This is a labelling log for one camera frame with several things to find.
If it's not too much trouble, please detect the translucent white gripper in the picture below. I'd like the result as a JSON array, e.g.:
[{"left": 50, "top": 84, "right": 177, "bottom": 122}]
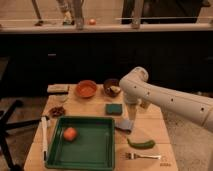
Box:
[{"left": 124, "top": 94, "right": 138, "bottom": 121}]

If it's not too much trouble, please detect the teal green sponge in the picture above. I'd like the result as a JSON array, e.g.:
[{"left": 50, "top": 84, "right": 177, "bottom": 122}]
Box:
[{"left": 105, "top": 104, "right": 123, "bottom": 115}]

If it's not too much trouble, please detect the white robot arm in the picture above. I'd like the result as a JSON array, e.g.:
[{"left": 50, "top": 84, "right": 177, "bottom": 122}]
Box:
[{"left": 119, "top": 67, "right": 213, "bottom": 133}]

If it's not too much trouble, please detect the dark brown bowl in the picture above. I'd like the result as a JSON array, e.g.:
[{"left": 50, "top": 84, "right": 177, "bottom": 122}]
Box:
[{"left": 103, "top": 78, "right": 121, "bottom": 97}]

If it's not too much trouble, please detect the red orange bowl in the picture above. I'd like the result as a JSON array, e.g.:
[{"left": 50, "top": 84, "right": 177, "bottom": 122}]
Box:
[{"left": 75, "top": 80, "right": 97, "bottom": 98}]

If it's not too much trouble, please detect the grey blue cloth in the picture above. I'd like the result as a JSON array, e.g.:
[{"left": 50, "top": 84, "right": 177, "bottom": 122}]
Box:
[{"left": 115, "top": 119, "right": 134, "bottom": 133}]

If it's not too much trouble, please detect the green chili pepper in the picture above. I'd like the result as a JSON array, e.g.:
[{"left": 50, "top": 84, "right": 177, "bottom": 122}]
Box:
[{"left": 127, "top": 139, "right": 155, "bottom": 149}]

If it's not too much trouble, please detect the silver metal fork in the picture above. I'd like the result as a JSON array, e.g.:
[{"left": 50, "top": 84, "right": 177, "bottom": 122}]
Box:
[{"left": 124, "top": 153, "right": 161, "bottom": 160}]

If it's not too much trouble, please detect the green plastic tray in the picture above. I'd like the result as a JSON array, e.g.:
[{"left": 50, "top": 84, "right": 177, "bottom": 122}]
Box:
[{"left": 45, "top": 116, "right": 115, "bottom": 171}]

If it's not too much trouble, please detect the orange round fruit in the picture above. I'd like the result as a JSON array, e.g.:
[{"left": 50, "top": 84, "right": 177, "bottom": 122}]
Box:
[{"left": 63, "top": 127, "right": 78, "bottom": 141}]

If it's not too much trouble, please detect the small dish of nuts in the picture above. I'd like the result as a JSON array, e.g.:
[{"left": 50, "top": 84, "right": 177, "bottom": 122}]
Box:
[{"left": 49, "top": 106, "right": 65, "bottom": 117}]

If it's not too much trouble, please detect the tan rectangular block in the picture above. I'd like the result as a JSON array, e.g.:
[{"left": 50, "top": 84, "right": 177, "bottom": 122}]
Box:
[{"left": 47, "top": 84, "right": 69, "bottom": 93}]

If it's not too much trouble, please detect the small orange ball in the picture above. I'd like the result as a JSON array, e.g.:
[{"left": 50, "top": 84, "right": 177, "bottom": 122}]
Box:
[{"left": 89, "top": 18, "right": 96, "bottom": 25}]

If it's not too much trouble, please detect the white marker pen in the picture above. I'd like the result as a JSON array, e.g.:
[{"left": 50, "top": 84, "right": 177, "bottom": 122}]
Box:
[{"left": 41, "top": 116, "right": 48, "bottom": 161}]

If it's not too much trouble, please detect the black office chair base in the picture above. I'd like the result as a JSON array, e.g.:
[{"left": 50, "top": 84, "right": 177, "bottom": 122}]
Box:
[{"left": 0, "top": 100, "right": 50, "bottom": 171}]

